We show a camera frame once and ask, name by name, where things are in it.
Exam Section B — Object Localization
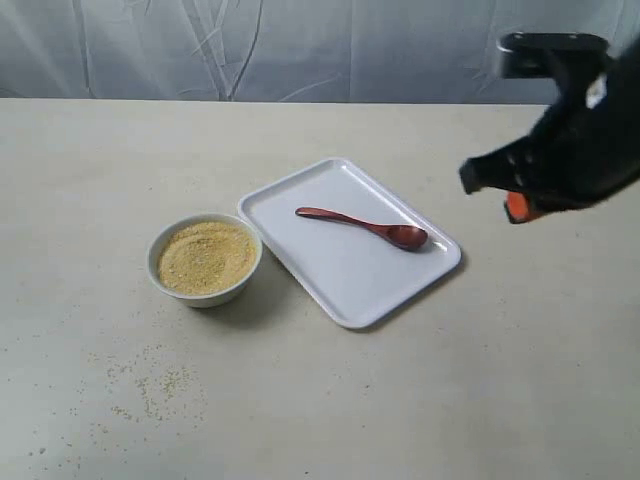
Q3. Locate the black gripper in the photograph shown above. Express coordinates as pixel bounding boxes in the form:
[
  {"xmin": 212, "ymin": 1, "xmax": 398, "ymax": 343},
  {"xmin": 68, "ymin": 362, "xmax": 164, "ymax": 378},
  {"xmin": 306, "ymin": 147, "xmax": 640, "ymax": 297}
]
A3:
[{"xmin": 458, "ymin": 49, "xmax": 639, "ymax": 224}]

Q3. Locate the dark brown wooden spoon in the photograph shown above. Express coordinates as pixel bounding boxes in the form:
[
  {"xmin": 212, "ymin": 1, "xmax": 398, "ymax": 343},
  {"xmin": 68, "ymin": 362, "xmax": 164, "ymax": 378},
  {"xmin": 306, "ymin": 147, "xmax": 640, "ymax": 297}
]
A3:
[{"xmin": 295, "ymin": 207, "xmax": 429, "ymax": 252}]

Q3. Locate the white rectangular plastic tray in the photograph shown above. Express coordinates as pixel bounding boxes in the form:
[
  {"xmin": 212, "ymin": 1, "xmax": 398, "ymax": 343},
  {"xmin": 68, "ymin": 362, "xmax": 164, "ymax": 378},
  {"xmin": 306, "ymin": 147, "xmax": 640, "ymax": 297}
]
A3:
[{"xmin": 238, "ymin": 158, "xmax": 461, "ymax": 329}]

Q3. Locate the white backdrop curtain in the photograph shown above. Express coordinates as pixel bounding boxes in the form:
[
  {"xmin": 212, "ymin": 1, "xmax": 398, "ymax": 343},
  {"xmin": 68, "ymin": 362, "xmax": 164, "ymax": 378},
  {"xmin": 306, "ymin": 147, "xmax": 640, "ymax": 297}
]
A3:
[{"xmin": 1, "ymin": 1, "xmax": 639, "ymax": 103}]

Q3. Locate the white ceramic bowl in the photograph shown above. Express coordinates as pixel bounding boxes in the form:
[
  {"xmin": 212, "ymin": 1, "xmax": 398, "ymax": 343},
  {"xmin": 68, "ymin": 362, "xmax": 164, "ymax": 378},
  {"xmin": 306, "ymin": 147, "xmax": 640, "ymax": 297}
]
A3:
[{"xmin": 147, "ymin": 213, "xmax": 263, "ymax": 308}]

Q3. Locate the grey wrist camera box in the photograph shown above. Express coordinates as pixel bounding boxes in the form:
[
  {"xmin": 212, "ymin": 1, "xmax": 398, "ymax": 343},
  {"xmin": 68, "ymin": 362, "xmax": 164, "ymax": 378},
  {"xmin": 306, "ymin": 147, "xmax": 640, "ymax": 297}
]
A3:
[{"xmin": 496, "ymin": 32, "xmax": 609, "ymax": 79}]

